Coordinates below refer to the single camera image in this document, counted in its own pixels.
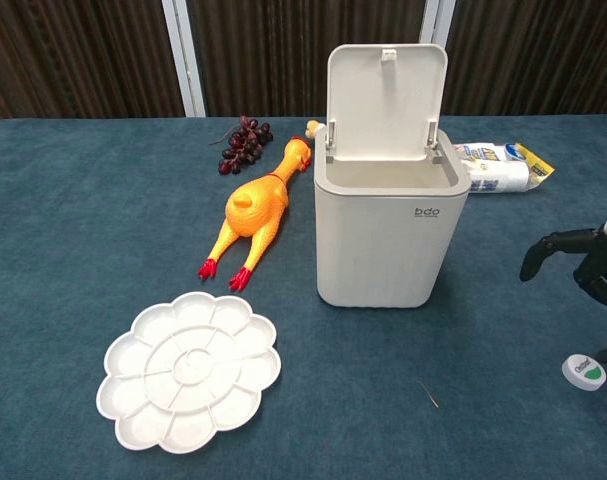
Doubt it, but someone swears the right robot hand black silver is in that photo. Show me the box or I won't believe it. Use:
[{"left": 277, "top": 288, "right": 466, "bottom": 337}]
[{"left": 519, "top": 208, "right": 607, "bottom": 366}]

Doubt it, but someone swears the small white green-label container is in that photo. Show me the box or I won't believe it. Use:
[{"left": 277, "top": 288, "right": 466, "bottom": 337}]
[{"left": 561, "top": 353, "right": 607, "bottom": 392}]

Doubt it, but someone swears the beige lidded trash bin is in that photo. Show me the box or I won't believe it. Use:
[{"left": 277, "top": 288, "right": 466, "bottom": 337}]
[{"left": 312, "top": 43, "right": 472, "bottom": 309}]

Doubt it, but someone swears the white blue yellow snack bag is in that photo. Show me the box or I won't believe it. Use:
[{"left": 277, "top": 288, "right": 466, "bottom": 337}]
[{"left": 451, "top": 141, "right": 556, "bottom": 195}]

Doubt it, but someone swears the dark brown slatted partition panel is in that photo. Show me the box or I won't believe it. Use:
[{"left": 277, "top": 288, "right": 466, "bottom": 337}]
[
  {"left": 431, "top": 0, "right": 607, "bottom": 117},
  {"left": 185, "top": 0, "right": 429, "bottom": 119},
  {"left": 0, "top": 0, "right": 185, "bottom": 122}
]

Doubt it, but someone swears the thin wooden toothpick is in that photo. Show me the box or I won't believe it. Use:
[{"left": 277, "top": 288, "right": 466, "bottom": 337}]
[{"left": 416, "top": 380, "right": 440, "bottom": 409}]

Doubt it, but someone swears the yellow rubber chicken toy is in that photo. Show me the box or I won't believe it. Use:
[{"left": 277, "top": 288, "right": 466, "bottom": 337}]
[{"left": 197, "top": 136, "right": 314, "bottom": 293}]

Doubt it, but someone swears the dark purple grape bunch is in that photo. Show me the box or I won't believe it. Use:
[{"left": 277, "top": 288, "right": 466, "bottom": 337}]
[{"left": 208, "top": 115, "right": 275, "bottom": 176}]

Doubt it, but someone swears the white flower-shaped paint palette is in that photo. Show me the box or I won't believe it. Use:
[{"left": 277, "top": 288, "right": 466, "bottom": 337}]
[{"left": 95, "top": 291, "right": 283, "bottom": 442}]

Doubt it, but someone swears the blue felt table cover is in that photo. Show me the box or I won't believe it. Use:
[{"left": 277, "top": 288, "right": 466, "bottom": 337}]
[{"left": 0, "top": 115, "right": 607, "bottom": 480}]

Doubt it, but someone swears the white partition post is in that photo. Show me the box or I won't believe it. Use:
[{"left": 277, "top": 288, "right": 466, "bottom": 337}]
[
  {"left": 161, "top": 0, "right": 207, "bottom": 118},
  {"left": 419, "top": 0, "right": 457, "bottom": 57}
]

